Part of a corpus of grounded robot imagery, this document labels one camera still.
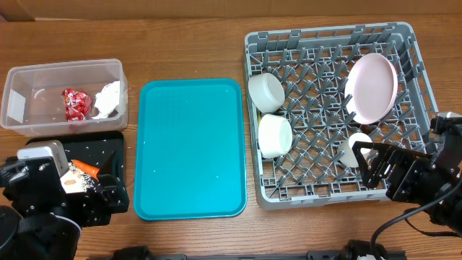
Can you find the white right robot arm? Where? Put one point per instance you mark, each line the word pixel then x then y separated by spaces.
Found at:
pixel 446 208

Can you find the clear plastic bin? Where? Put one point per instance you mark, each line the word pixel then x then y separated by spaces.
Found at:
pixel 33 104

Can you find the white napkin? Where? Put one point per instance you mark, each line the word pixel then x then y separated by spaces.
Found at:
pixel 106 101

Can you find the rice and peanut pile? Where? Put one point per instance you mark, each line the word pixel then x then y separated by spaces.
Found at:
pixel 77 181

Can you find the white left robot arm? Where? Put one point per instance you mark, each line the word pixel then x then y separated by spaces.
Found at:
pixel 45 222

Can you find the black tray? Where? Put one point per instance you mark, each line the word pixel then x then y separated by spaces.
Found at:
pixel 93 148

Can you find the teal plastic tray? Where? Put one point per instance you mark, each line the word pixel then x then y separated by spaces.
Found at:
pixel 190 150

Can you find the grey dishwasher rack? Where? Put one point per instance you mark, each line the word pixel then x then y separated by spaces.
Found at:
pixel 313 65

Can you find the white plastic cup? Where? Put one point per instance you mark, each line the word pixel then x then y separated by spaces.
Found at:
pixel 346 149

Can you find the orange carrot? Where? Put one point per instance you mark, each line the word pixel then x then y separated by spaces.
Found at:
pixel 88 169

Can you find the white bowl with peanuts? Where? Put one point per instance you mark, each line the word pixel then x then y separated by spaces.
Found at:
pixel 274 136

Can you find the grey bowl with rice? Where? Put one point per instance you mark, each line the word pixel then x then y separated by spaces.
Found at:
pixel 266 92

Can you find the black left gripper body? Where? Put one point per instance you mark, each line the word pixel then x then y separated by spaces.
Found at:
pixel 86 208

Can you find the foil wrapper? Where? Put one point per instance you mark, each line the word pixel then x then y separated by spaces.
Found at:
pixel 78 104

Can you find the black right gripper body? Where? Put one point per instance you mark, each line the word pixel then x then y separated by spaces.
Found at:
pixel 411 183

